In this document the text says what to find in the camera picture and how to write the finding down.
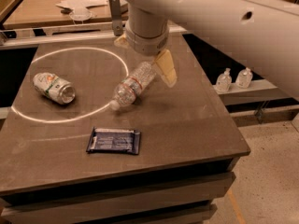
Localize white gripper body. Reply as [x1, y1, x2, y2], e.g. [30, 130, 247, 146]
[125, 23, 169, 56]

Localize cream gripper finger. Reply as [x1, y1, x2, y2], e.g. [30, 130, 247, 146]
[154, 49, 177, 88]
[114, 33, 129, 49]

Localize clear plastic water bottle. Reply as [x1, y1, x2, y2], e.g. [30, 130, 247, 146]
[109, 62, 156, 110]

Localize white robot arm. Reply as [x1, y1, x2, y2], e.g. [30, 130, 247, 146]
[125, 0, 299, 100]

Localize clear round lid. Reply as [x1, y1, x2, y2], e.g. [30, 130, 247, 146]
[69, 7, 93, 21]

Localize white paper sheets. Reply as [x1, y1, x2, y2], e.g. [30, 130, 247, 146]
[57, 0, 107, 9]

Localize white soda can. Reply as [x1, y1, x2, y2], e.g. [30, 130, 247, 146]
[33, 73, 76, 105]

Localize dark blue snack wrapper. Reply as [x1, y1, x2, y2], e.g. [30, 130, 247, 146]
[86, 127, 141, 155]

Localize small grey metal bracket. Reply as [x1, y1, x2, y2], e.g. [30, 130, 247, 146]
[108, 0, 123, 36]

